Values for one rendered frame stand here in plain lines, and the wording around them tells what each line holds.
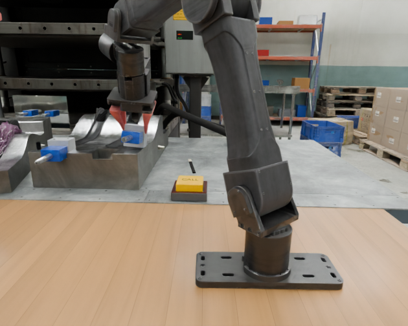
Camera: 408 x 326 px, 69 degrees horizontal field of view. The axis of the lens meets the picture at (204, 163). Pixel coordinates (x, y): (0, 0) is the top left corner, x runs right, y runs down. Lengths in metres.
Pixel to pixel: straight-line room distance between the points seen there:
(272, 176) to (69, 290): 0.30
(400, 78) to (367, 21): 1.49
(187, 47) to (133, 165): 0.93
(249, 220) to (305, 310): 0.13
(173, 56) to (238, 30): 1.15
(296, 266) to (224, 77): 0.29
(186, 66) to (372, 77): 6.69
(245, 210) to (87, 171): 0.47
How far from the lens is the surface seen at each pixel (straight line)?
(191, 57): 1.54
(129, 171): 0.73
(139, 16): 0.59
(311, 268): 0.48
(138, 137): 0.71
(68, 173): 0.78
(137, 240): 0.53
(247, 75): 0.40
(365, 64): 7.89
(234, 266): 0.45
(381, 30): 8.02
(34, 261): 0.53
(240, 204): 0.38
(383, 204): 0.78
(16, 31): 1.75
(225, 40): 0.41
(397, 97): 4.67
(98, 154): 0.79
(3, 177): 0.82
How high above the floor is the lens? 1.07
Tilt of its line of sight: 17 degrees down
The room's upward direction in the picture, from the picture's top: 1 degrees clockwise
